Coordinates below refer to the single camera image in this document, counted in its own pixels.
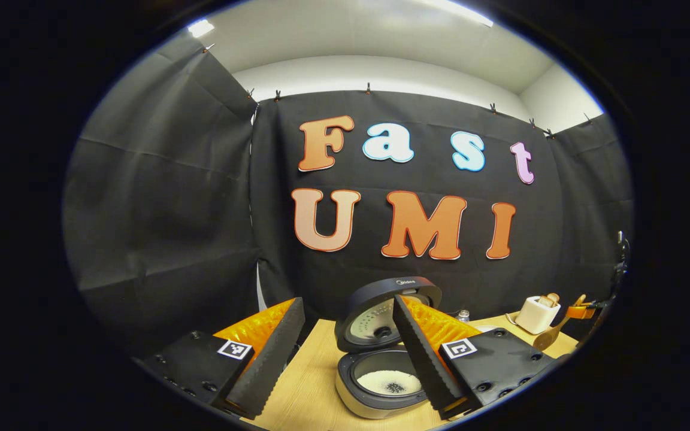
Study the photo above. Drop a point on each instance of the black backdrop cloth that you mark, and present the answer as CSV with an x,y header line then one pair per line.
x,y
201,209

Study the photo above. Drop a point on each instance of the clear drink bottle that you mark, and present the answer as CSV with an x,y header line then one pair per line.
x,y
463,315

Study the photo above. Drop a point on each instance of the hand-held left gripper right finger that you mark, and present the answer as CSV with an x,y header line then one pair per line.
x,y
420,353

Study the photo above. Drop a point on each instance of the dark grey rice cooker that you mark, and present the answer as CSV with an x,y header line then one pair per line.
x,y
351,401

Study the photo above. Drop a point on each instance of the white toaster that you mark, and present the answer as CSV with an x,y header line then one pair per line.
x,y
533,318

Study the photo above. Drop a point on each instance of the toasted bread slice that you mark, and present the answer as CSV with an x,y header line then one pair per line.
x,y
554,297
545,301

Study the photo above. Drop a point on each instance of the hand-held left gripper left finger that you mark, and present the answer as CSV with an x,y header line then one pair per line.
x,y
273,353

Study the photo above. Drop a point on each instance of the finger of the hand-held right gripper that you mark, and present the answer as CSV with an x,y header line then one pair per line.
x,y
581,311

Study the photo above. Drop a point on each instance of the wooden spoon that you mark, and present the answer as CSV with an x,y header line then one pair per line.
x,y
544,341

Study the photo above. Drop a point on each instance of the white rice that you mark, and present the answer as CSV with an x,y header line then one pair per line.
x,y
378,381

